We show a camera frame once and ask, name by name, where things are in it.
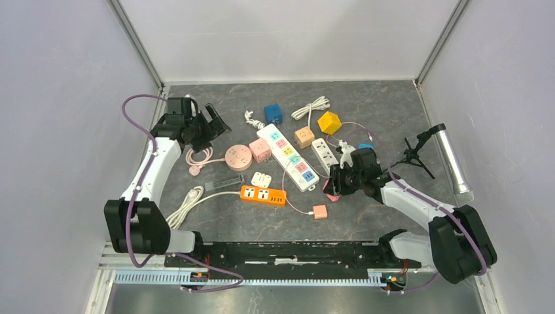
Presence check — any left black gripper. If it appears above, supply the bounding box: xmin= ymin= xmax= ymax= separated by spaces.
xmin=185 ymin=103 xmax=231 ymax=153

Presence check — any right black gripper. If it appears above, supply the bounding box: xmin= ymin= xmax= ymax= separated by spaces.
xmin=323 ymin=162 xmax=365 ymax=196

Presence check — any pink plug adapter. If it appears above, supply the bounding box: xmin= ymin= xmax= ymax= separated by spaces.
xmin=323 ymin=179 xmax=340 ymax=202

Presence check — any pink charger plug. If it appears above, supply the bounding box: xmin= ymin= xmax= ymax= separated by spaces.
xmin=312 ymin=205 xmax=328 ymax=220

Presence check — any small white power strip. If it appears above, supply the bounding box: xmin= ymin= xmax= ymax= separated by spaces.
xmin=311 ymin=138 xmax=339 ymax=175

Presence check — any long white power strip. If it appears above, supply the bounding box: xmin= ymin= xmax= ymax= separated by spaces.
xmin=257 ymin=124 xmax=319 ymax=192

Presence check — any pink cube socket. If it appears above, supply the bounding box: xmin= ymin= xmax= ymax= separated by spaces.
xmin=249 ymin=138 xmax=272 ymax=163

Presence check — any light blue plug adapter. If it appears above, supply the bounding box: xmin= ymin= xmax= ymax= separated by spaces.
xmin=358 ymin=143 xmax=374 ymax=151

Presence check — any orange power strip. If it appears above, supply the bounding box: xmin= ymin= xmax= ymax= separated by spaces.
xmin=239 ymin=185 xmax=287 ymax=207

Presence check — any blue cube socket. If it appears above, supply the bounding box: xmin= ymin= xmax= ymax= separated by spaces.
xmin=264 ymin=103 xmax=283 ymax=125

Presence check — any tan wooden cube socket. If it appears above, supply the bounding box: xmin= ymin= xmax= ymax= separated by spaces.
xmin=294 ymin=126 xmax=315 ymax=148

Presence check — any yellow cube socket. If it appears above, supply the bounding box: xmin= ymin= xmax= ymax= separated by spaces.
xmin=317 ymin=111 xmax=342 ymax=135

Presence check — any white plug adapter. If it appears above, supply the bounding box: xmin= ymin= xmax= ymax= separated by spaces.
xmin=251 ymin=171 xmax=272 ymax=188

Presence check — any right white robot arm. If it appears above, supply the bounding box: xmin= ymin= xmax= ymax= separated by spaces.
xmin=323 ymin=148 xmax=498 ymax=284

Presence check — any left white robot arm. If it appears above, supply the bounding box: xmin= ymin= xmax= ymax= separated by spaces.
xmin=103 ymin=96 xmax=232 ymax=267

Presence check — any pink round socket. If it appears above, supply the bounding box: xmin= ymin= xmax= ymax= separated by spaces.
xmin=224 ymin=145 xmax=253 ymax=172

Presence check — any black mini tripod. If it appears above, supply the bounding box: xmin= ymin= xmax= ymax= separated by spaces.
xmin=391 ymin=124 xmax=446 ymax=179

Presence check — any silver microphone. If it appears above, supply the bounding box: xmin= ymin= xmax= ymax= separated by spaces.
xmin=435 ymin=124 xmax=474 ymax=204

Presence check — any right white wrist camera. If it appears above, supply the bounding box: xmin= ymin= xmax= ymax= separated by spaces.
xmin=336 ymin=139 xmax=356 ymax=169

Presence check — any white coiled strip cord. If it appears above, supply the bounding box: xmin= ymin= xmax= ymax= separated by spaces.
xmin=243 ymin=110 xmax=266 ymax=131

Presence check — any grey flat bracket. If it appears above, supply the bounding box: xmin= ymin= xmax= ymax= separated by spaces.
xmin=204 ymin=175 xmax=245 ymax=192

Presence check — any white orange-strip cord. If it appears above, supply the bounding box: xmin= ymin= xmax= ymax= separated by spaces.
xmin=165 ymin=185 xmax=240 ymax=230

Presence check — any white bundled cord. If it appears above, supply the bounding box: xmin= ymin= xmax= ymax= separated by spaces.
xmin=291 ymin=96 xmax=331 ymax=129

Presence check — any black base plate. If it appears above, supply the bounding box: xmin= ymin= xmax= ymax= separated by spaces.
xmin=190 ymin=241 xmax=421 ymax=280

